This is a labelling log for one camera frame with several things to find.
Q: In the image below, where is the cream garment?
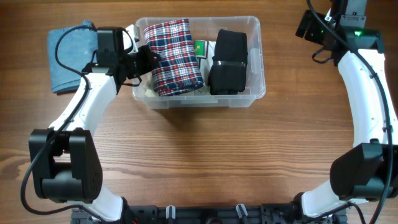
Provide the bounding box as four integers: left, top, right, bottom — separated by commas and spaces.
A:
145, 89, 159, 97

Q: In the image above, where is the red plaid shirt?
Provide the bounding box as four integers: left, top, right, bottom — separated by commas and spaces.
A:
144, 18, 205, 96

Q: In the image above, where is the white printed t-shirt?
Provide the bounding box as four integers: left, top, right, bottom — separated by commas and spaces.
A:
194, 40, 216, 95

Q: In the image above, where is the blue denim garment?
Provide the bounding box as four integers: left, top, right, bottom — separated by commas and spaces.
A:
47, 27, 98, 94

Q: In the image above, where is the black garment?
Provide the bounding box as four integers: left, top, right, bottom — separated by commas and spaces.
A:
208, 29, 248, 95

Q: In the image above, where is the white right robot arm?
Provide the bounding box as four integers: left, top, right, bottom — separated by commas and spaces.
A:
295, 1, 397, 223

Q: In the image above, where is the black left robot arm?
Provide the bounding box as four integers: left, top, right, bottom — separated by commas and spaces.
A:
24, 25, 160, 223

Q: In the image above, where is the clear plastic storage bin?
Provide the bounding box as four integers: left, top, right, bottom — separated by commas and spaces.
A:
132, 16, 266, 110

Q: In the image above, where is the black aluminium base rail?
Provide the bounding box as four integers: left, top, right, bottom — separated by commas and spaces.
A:
70, 203, 348, 224

